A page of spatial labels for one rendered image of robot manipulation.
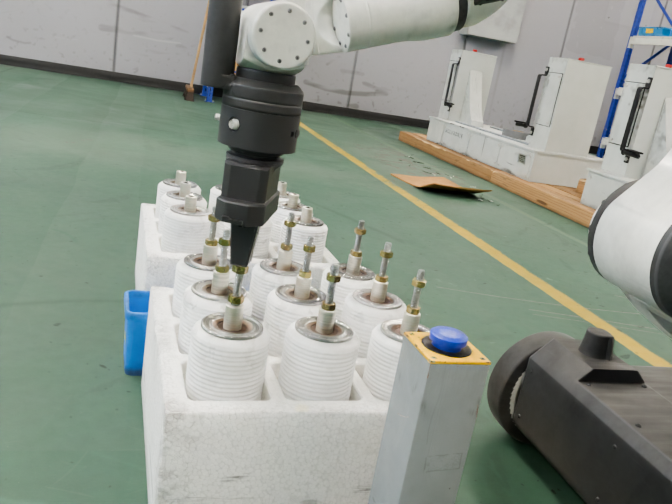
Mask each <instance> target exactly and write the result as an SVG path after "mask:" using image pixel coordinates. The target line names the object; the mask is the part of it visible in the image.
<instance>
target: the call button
mask: <svg viewBox="0 0 672 504"><path fill-rule="evenodd" d="M429 338H430V339H431V340H432V345H433V346H434V347H436V348H438V349H440V350H443V351H446V352H453V353H455V352H460V351H461V350H462V348H464V347H466V346H467V342H468V337H467V336H466V334H465V333H463V332H462V331H460V330H458V329H455V328H452V327H447V326H436V327H433V328H431V330H430V334H429Z"/></svg>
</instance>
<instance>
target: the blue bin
mask: <svg viewBox="0 0 672 504"><path fill-rule="evenodd" d="M149 299H150V291H145V290H128V291H126V292H125V293H124V309H125V334H124V371H125V374H127V375H131V376H142V370H143V360H144V350H145V340H146V330H147V320H148V310H149Z"/></svg>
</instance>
